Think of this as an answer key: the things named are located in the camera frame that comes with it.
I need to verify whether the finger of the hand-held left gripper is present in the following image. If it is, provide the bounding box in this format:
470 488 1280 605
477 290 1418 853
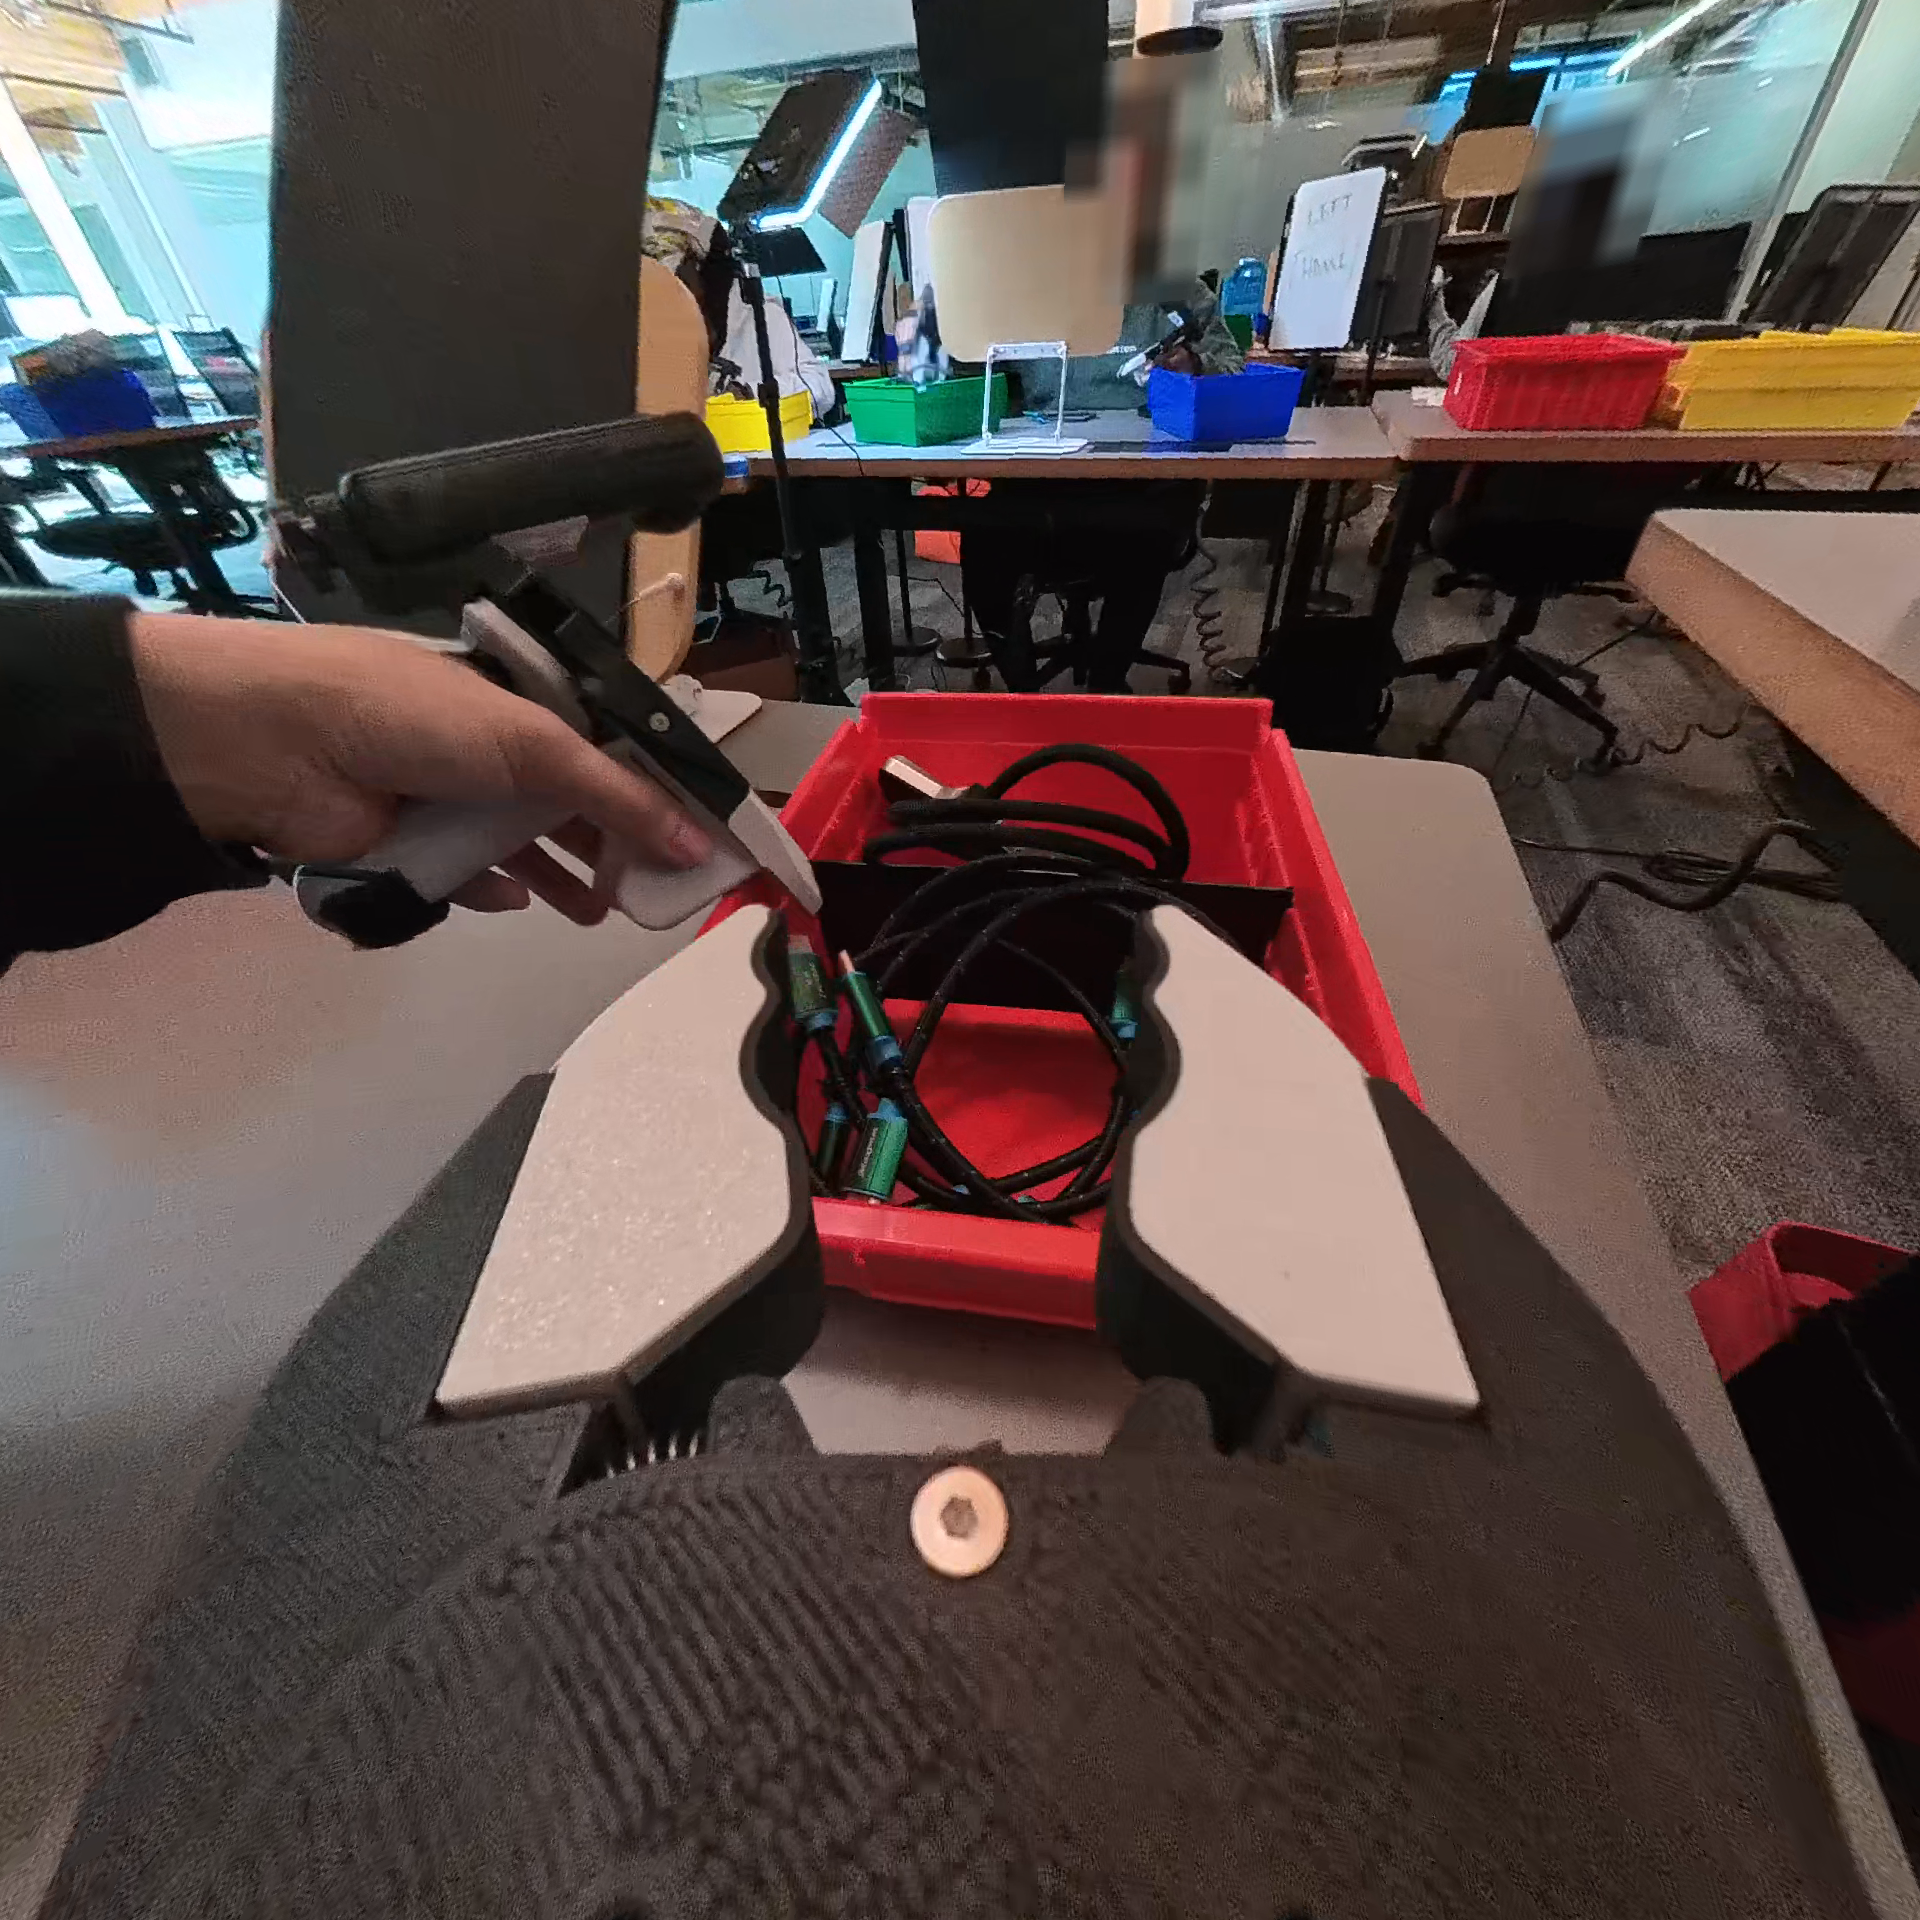
714 788 826 917

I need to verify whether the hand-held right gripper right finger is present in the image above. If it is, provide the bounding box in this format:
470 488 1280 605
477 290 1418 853
1098 903 1483 1449

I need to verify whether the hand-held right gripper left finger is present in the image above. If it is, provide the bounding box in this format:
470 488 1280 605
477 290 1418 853
431 903 827 1420

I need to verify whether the red bin with black divider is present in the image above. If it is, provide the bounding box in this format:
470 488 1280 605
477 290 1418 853
695 689 1424 1333

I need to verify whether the grey desk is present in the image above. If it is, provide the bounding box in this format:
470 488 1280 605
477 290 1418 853
0 695 1884 1920

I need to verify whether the wood edged desk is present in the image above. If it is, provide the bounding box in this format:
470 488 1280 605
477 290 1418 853
1372 390 1920 470
716 401 1407 699

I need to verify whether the person's left hand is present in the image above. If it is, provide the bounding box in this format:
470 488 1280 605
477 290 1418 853
126 605 720 923

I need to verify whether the white board stand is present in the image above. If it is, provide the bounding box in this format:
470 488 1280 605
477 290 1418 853
655 678 769 747

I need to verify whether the black office chair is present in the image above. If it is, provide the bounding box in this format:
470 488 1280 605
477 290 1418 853
1393 501 1633 770
0 441 270 620

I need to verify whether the yellow plastic bin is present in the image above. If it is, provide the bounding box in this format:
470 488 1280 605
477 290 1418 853
1653 325 1920 433
701 385 815 456

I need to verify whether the blue plastic bin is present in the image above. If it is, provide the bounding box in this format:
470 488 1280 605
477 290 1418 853
1144 359 1308 446
0 363 162 441

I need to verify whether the green plastic bin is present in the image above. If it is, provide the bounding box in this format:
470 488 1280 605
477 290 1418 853
840 370 1012 449

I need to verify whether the empty red bin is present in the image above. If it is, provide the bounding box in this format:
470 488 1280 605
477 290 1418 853
1691 1222 1920 1741

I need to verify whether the light panel on tripod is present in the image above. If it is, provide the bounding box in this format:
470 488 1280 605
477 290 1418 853
714 65 919 703

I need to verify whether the black hanging panel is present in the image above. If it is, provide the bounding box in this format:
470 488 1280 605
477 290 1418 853
912 0 1116 198

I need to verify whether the white sign board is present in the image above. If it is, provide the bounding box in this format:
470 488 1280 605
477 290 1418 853
1266 162 1392 358

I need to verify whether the beige table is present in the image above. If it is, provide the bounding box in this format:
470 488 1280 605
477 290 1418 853
1624 505 1920 845

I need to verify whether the red plastic basket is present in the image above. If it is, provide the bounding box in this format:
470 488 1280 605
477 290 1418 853
1442 331 1686 433

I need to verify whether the black floor cable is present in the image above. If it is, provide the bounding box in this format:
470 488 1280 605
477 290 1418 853
1541 816 1843 944

